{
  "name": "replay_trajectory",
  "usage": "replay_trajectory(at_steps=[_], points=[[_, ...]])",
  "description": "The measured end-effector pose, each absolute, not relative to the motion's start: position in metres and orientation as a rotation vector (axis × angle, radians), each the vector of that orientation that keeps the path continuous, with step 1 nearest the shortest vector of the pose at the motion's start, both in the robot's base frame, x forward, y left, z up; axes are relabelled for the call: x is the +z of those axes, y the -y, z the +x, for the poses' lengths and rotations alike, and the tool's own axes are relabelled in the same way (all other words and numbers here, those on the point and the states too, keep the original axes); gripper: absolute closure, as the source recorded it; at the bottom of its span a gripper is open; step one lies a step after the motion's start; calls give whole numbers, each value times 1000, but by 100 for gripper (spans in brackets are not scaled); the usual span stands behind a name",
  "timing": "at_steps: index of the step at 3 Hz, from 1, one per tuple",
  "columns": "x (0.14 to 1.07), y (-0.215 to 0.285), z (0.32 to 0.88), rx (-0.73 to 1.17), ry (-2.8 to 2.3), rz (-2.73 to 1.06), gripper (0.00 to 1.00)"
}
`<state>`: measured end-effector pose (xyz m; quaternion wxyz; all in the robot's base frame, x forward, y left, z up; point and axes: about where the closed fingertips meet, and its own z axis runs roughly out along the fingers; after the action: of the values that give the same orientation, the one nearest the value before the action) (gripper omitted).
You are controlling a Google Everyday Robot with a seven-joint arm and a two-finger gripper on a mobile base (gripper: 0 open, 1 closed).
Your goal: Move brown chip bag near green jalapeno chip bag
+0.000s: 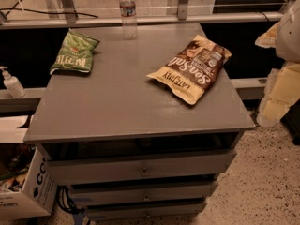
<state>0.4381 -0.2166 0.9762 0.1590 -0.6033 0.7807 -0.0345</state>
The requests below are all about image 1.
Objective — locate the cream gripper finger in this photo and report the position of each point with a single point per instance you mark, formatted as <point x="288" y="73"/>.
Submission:
<point x="268" y="39"/>
<point x="282" y="90"/>

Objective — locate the brown sea salt chip bag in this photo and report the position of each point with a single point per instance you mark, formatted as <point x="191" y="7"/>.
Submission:
<point x="193" y="71"/>

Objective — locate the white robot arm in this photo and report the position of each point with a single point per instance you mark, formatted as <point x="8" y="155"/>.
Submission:
<point x="288" y="35"/>

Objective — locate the green jalapeno chip bag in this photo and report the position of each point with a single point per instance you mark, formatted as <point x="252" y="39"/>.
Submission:
<point x="75" y="54"/>

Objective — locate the clear plastic water bottle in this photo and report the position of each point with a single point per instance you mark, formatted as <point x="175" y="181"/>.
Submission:
<point x="129" y="18"/>

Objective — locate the white pump dispenser bottle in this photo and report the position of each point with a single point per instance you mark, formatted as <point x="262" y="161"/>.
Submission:
<point x="12" y="84"/>

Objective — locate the white cardboard box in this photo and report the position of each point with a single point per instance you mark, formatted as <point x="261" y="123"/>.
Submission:
<point x="26" y="189"/>

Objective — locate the metal railing frame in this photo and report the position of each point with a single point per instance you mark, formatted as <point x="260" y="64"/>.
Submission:
<point x="79" y="13"/>

